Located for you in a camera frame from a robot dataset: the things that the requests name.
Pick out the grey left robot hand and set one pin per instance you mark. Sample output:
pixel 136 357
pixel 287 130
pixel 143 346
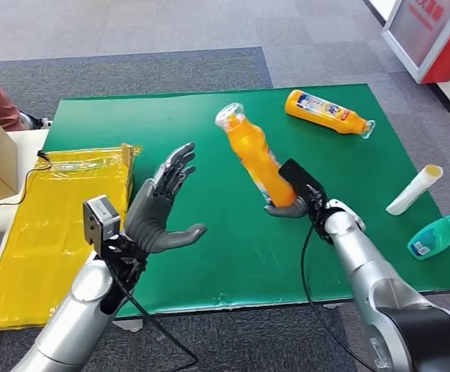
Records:
pixel 147 215

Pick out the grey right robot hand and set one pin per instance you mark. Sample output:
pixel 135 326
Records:
pixel 291 209

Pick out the large orange bottle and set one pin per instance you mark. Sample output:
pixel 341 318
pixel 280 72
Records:
pixel 255 159

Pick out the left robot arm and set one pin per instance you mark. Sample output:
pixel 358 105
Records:
pixel 77 313

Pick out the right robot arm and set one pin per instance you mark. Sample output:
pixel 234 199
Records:
pixel 368 277

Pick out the slim orange bottle clear cap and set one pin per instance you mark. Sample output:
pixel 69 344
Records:
pixel 322 112

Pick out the white tube bottle yellow end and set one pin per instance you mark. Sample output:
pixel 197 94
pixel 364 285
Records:
pixel 413 191

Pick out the teal plastic bottle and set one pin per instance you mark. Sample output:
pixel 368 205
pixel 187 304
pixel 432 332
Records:
pixel 436 237

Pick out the green table mat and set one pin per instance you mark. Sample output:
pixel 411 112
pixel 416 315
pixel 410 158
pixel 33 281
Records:
pixel 228 256

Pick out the yellow plastic bag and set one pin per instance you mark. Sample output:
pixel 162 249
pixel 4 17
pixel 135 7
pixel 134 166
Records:
pixel 42 236

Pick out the small silver black object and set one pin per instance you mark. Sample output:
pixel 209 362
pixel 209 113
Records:
pixel 35 121

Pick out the red white display stand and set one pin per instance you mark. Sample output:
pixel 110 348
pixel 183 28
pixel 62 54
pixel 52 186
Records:
pixel 426 31

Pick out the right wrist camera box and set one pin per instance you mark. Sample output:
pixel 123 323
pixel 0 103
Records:
pixel 296 177

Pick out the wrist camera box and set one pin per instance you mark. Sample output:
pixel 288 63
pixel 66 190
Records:
pixel 296 177
pixel 101 221

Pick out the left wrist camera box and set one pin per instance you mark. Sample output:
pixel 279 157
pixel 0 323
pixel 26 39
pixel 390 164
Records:
pixel 101 221

